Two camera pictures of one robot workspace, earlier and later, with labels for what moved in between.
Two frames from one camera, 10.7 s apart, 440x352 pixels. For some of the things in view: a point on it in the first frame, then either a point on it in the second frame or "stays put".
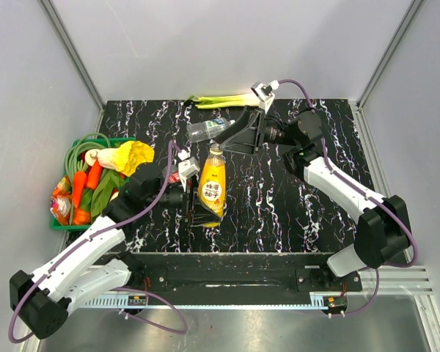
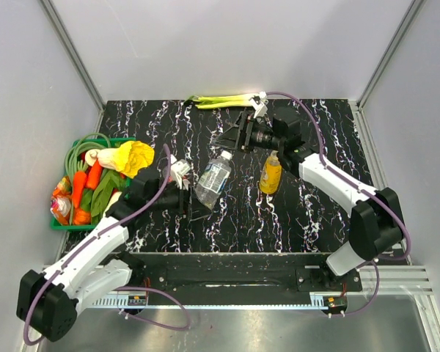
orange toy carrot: (79, 180) stays put
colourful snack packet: (61, 200) stays put
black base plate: (235, 275) stays put
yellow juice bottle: (212, 188) -> (270, 176)
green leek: (202, 103) stays put
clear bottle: (207, 130) -> (214, 179)
